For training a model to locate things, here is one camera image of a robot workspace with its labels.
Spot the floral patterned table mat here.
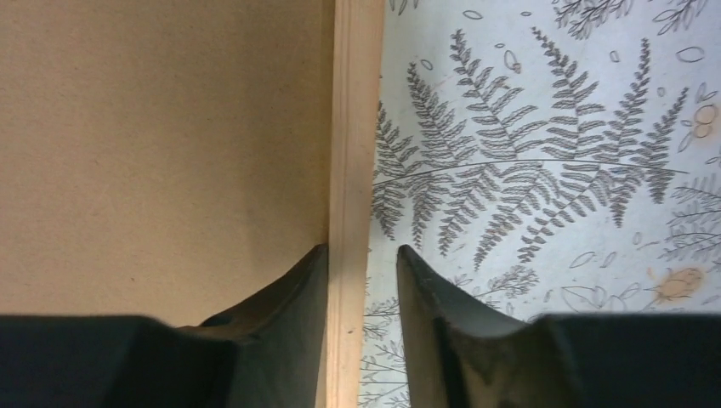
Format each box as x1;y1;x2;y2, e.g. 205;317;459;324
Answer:
358;1;720;407

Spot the brown cardboard backing board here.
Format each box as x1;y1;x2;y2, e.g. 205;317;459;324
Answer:
1;1;333;325

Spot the orange picture frame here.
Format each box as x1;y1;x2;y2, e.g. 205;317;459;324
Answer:
315;1;385;407

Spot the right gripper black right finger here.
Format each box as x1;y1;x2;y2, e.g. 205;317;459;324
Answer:
396;245;720;407

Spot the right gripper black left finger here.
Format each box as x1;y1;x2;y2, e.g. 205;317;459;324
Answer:
1;245;328;407

